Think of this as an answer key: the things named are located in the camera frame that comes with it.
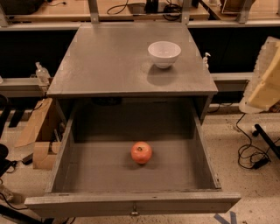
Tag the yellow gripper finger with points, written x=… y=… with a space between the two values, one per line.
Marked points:
x=263 y=89

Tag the red apple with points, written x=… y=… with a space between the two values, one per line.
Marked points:
x=141 y=152

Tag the metal drawer pull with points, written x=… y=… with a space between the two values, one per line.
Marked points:
x=134 y=211

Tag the grey open top drawer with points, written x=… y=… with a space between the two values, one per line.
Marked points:
x=94 y=174

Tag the white pump bottle right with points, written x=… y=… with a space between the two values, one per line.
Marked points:
x=205 y=59

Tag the white ceramic bowl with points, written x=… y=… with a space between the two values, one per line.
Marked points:
x=164 y=54

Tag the grey wooden cabinet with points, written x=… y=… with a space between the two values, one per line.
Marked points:
x=111 y=59

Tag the clear sanitizer bottle left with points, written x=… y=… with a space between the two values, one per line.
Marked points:
x=42 y=73

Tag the wooden shelf bench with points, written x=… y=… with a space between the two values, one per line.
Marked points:
x=69 y=13

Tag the black chair base left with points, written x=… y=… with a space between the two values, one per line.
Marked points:
x=5 y=164

